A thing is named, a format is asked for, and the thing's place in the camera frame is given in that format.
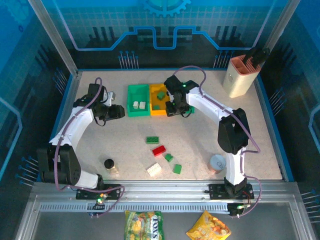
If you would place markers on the green small lego brick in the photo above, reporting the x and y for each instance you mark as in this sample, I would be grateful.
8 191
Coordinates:
156 107
177 169
169 157
160 95

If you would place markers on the white small lego brick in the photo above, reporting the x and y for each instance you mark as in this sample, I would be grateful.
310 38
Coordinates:
135 105
142 105

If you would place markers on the white long lego brick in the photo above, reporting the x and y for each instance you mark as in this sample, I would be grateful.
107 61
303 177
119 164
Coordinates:
154 169

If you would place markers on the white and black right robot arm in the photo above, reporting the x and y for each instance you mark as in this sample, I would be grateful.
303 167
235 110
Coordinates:
212 105

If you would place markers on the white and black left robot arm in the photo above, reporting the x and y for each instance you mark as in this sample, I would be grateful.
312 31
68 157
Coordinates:
75 125

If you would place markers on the green plastic bin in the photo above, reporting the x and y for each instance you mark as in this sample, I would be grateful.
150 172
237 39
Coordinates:
192 110
137 113

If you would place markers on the yellow plastic bin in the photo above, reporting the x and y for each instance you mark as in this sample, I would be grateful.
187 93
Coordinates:
158 112

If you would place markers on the green long lego brick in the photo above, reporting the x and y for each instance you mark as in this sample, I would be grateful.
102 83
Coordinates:
152 140

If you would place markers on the red long lego brick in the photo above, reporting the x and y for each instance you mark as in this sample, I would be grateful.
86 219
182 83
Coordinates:
159 151

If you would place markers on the spice jar with black lid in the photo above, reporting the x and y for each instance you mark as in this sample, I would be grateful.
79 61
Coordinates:
111 167

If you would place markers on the beige knife block pink rim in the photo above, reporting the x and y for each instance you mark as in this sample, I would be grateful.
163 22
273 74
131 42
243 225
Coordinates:
237 82

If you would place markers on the silver tin can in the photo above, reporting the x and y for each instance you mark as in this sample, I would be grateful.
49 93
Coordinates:
217 163

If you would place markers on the small circuit board with LEDs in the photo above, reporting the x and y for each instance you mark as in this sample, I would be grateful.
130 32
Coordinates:
238 208
100 200

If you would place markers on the green and yellow snack bag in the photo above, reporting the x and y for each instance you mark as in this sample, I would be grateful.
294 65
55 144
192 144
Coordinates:
143 225

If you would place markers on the yellow chip bag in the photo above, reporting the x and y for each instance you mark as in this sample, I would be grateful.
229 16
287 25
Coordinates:
208 227

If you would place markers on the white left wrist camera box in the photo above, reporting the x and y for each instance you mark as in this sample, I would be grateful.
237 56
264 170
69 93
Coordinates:
108 97

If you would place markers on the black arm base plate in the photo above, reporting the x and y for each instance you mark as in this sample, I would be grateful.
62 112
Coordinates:
217 191
112 192

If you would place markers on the aluminium mounting rail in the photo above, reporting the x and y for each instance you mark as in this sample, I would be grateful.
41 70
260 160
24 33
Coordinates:
162 190

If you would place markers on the aluminium frame post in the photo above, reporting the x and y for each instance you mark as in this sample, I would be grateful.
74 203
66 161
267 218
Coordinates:
277 22
56 37

